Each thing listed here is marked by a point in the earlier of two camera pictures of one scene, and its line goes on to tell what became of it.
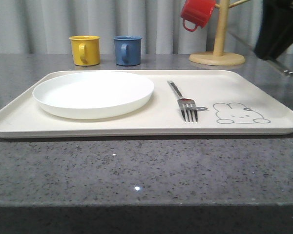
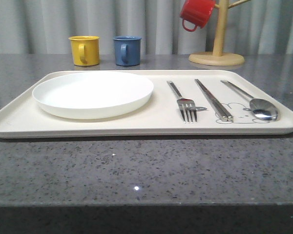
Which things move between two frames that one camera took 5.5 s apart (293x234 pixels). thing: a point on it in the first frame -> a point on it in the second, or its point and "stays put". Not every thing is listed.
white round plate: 92,94 stays put
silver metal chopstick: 271,63 -> 213,103
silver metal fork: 187,107 stays put
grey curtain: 44,27 stays put
